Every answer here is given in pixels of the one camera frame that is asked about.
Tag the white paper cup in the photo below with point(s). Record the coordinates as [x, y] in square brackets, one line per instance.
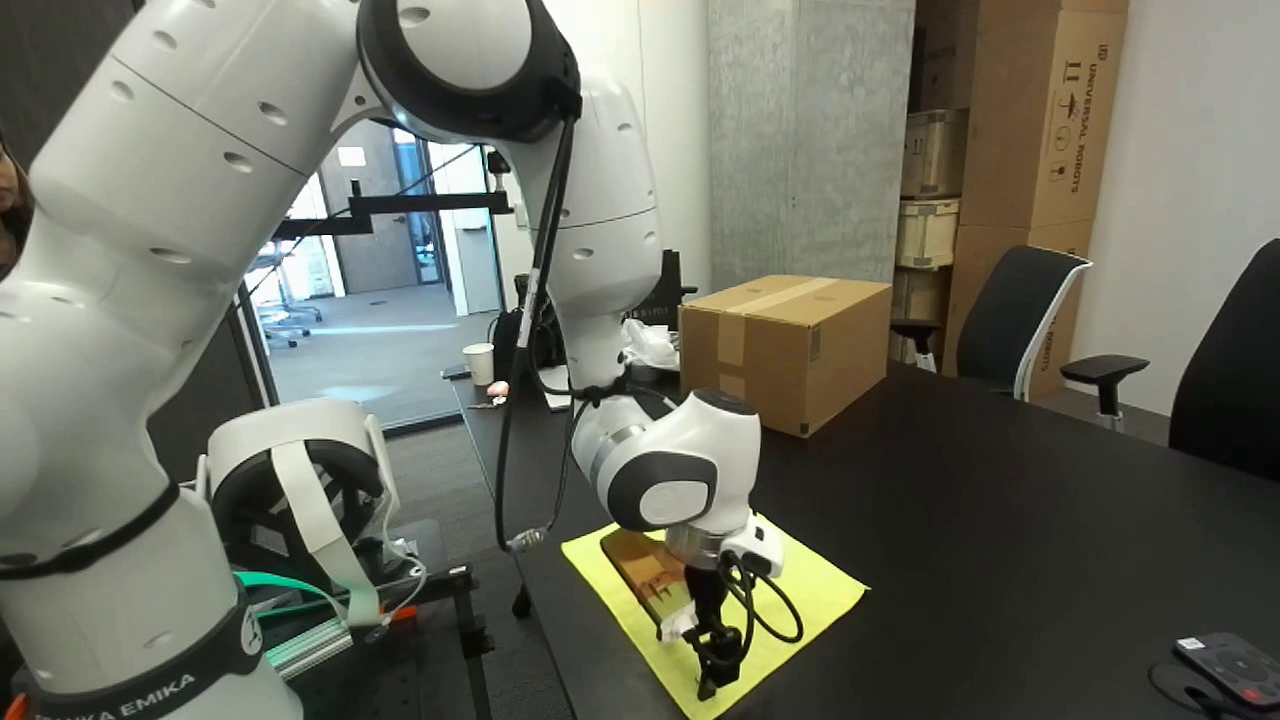
[479, 363]

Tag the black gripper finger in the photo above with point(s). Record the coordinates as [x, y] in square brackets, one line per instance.
[728, 656]
[705, 685]

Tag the yellow towel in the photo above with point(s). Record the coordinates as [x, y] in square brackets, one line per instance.
[641, 586]

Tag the tall brown cardboard box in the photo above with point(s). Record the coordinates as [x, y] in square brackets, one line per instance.
[1039, 86]

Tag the black chair far right edge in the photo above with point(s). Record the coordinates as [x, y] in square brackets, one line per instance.
[1229, 393]

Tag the black white office chair right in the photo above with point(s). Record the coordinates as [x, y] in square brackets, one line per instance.
[1008, 326]

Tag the black remote control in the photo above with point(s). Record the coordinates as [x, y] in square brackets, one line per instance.
[1236, 667]

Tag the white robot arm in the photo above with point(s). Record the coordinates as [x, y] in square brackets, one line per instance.
[158, 190]

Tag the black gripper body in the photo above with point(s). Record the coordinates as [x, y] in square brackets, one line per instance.
[712, 564]

